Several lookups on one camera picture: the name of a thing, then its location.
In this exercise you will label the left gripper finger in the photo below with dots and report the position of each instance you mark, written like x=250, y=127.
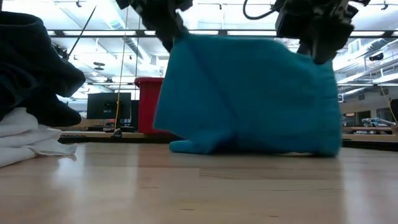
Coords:
x=168, y=34

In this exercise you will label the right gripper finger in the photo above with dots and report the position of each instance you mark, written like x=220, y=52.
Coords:
x=304, y=46
x=329, y=46

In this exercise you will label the red plastic laundry bin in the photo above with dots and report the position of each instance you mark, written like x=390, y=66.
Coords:
x=149, y=105

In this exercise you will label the bright blue garment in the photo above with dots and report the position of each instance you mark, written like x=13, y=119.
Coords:
x=248, y=99

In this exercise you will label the dark navy garment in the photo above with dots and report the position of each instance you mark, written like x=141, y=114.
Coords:
x=25, y=56

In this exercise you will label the black beam with lights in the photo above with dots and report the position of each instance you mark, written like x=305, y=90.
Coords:
x=102, y=33

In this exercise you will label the yellow pole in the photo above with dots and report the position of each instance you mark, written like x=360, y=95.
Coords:
x=119, y=77

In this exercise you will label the pale blue lab equipment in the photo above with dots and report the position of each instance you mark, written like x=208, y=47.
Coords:
x=376, y=122

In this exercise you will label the black monitor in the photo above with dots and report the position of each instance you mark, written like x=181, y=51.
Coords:
x=99, y=105

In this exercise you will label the black ceiling spotlight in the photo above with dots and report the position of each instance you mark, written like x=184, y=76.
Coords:
x=60, y=51

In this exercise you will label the cardboard box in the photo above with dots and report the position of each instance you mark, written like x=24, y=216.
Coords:
x=90, y=123

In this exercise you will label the silver ventilation duct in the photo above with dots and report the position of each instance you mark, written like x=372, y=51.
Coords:
x=109, y=15

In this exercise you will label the black aluminium table frame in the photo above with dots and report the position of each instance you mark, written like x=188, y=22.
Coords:
x=124, y=140

